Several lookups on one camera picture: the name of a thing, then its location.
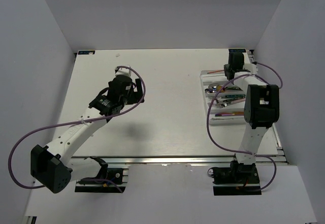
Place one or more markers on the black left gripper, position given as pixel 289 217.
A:
pixel 136 96

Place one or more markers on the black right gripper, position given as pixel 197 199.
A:
pixel 225 67

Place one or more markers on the green handled fork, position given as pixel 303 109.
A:
pixel 229 98

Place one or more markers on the black handled spoon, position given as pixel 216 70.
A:
pixel 211 91

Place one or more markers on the iridescent gold spoon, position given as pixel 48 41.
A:
pixel 223 88

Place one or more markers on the pink handled spoon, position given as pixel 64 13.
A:
pixel 214 86

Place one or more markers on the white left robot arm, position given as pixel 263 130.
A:
pixel 53 165

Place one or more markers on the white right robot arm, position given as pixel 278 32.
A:
pixel 261 109

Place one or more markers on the right blue corner sticker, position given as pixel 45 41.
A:
pixel 237 50

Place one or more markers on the blue corner sticker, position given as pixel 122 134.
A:
pixel 237 50
pixel 86 52

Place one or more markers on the white cutlery tray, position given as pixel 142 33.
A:
pixel 219 78

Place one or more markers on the iridescent rainbow knife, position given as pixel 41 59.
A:
pixel 224 114

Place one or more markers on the left blue corner sticker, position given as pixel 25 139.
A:
pixel 86 52

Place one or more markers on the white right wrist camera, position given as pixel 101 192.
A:
pixel 252 68

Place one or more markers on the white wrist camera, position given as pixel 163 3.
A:
pixel 252 68
pixel 123 71

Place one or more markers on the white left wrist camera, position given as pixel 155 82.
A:
pixel 123 71

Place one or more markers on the dark ornate handled knife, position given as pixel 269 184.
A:
pixel 226 118

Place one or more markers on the aluminium table front rail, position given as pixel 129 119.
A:
pixel 168 160

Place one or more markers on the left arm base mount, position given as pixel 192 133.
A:
pixel 106 178

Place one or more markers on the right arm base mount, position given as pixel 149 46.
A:
pixel 236 180

